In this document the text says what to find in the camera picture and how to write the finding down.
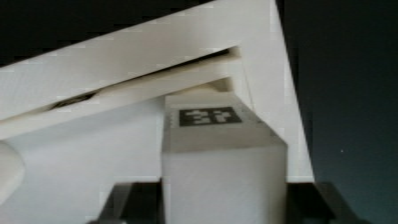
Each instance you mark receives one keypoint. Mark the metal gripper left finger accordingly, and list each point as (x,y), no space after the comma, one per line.
(133,204)

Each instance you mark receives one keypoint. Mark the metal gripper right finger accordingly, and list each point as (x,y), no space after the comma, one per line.
(316,205)

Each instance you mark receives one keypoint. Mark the white square table top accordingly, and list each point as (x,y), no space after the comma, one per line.
(96,150)

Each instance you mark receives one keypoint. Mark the white U-shaped obstacle wall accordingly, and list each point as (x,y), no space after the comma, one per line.
(215,41)

